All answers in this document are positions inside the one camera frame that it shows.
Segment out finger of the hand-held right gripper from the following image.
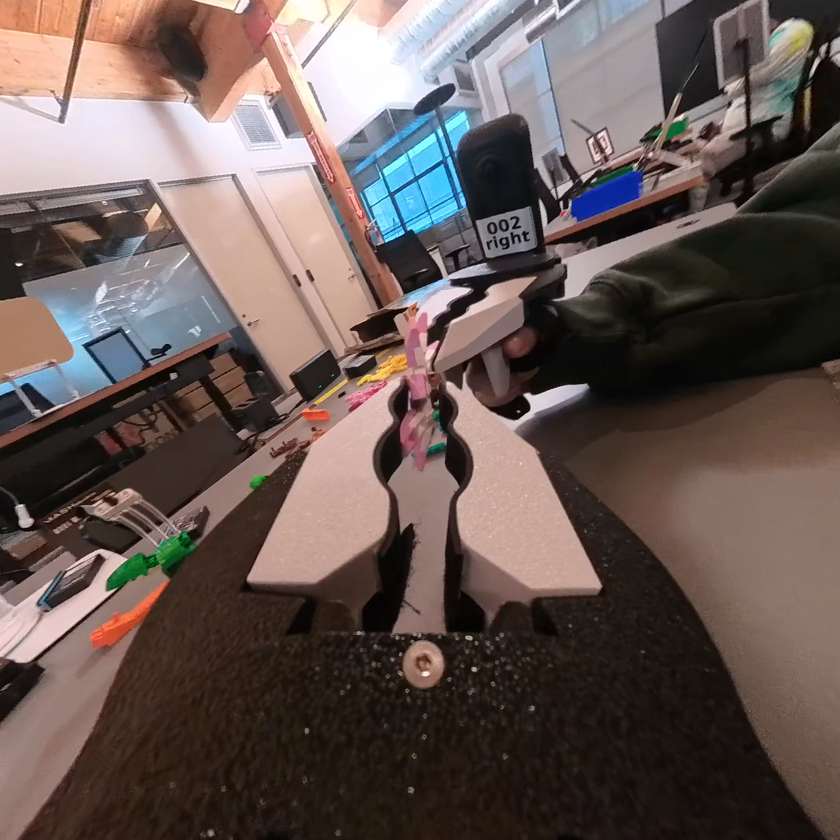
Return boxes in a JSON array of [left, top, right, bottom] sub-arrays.
[[392, 282, 488, 331], [433, 276, 540, 383]]

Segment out blue storage bin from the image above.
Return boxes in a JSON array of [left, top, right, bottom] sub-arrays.
[[570, 169, 644, 223]]

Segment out person's right forearm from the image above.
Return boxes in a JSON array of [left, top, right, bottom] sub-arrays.
[[525, 125, 840, 398]]

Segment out pile of brown lego pieces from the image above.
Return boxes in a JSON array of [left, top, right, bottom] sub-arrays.
[[269, 427, 329, 458]]

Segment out white wall vent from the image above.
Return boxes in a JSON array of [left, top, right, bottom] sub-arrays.
[[230, 101, 284, 150]]

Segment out dark monitor screen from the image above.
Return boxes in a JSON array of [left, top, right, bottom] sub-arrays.
[[82, 327, 153, 385]]

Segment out black cardboard box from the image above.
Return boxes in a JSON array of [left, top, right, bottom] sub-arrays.
[[38, 499, 135, 553]]

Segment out pile of yellow lego bricks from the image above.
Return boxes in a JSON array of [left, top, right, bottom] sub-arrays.
[[357, 351, 412, 385]]

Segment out plywood chair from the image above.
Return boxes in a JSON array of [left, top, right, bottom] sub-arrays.
[[0, 297, 81, 422]]

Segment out white door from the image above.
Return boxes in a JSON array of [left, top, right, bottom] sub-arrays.
[[157, 174, 311, 375], [252, 164, 379, 357]]

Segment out pink lego flower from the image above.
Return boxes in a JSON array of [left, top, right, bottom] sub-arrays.
[[399, 311, 448, 473]]

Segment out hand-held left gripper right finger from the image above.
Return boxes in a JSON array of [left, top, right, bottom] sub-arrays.
[[434, 384, 602, 626]]

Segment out wooden top desk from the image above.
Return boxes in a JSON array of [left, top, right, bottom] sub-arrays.
[[0, 331, 235, 462]]

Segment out white paper sheet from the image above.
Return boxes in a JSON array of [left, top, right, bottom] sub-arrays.
[[0, 550, 127, 665]]

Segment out green lego leaf base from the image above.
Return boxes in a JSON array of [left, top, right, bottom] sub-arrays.
[[105, 530, 198, 592]]

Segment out dark smartphone blue case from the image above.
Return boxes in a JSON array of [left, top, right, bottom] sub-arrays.
[[36, 553, 106, 609]]

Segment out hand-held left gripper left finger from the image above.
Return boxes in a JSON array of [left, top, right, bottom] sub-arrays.
[[246, 381, 408, 619]]

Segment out person's right hand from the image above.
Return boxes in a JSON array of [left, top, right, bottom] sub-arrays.
[[471, 325, 544, 409]]

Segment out black round floor lamp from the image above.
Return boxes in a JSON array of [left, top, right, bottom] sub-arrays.
[[415, 83, 468, 263]]

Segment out black box device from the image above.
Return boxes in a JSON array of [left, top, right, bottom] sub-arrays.
[[289, 349, 343, 402]]

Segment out black office chair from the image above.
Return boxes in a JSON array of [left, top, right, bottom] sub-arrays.
[[376, 230, 446, 296]]

